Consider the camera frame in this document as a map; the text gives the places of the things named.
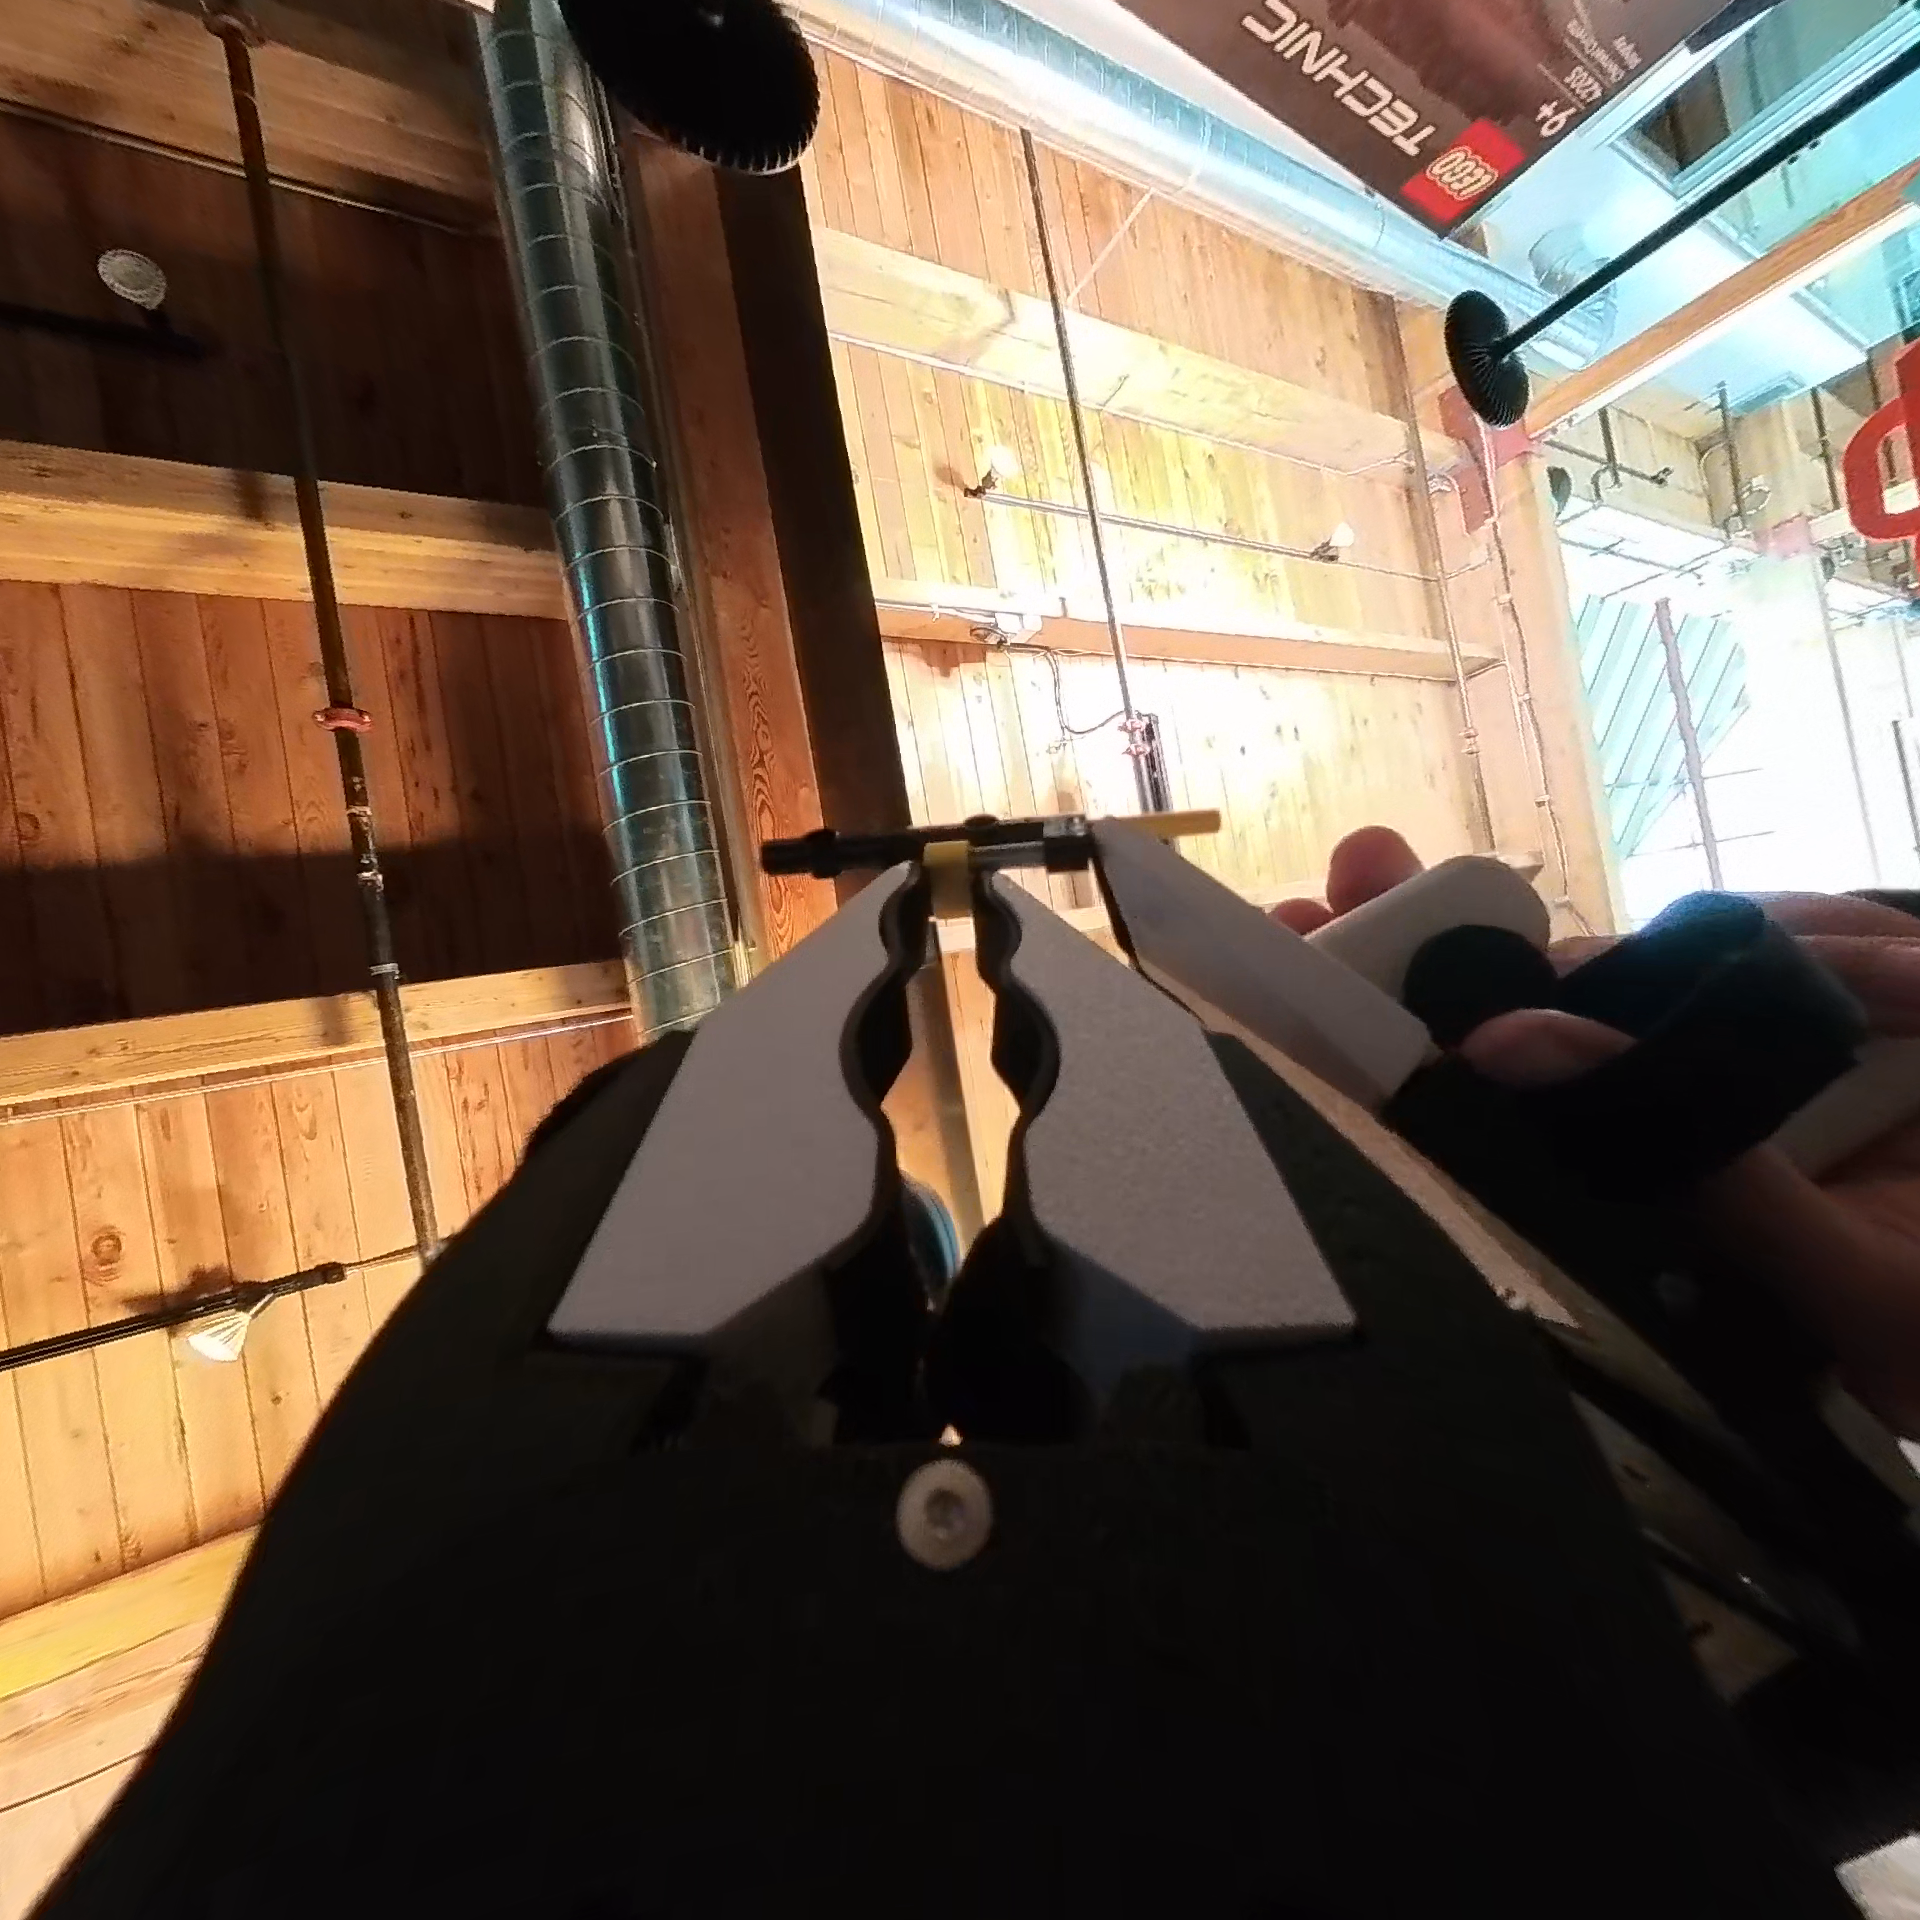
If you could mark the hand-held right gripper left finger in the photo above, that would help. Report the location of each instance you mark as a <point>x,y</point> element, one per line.
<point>718,1139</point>

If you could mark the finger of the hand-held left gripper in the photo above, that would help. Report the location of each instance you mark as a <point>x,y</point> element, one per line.
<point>1397,1179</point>
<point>1275,960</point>

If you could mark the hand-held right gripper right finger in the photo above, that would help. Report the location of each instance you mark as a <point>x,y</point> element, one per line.
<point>1185,1186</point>

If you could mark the small black yellow lego assembly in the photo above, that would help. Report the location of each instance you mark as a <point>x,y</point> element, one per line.
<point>816,857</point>

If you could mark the lego set cardboard box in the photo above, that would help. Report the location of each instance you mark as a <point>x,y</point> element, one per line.
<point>1349,92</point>

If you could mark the person's left hand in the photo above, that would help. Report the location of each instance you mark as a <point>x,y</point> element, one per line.
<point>1843,1290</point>

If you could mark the small white spotlight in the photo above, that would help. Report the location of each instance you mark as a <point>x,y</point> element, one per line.
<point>1330,539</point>
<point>984,473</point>

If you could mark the thin metal ceiling pipe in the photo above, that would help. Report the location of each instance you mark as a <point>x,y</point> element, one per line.
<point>1098,526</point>

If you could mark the black spotlight with white bulb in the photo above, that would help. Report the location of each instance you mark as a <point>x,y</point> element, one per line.
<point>224,1329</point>

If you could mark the red sign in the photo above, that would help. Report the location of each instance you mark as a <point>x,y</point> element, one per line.
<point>1883,481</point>

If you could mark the rusty ceiling pipe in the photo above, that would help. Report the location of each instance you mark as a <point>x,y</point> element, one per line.
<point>322,599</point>

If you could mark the white ceiling device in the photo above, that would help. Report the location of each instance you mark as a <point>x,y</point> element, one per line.
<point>131,278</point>

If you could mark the wide metal ventilation duct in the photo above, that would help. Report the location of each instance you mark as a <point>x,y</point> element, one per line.
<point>599,526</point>

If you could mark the black ceiling track rail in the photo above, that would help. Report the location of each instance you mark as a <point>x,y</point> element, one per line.
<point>90,334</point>

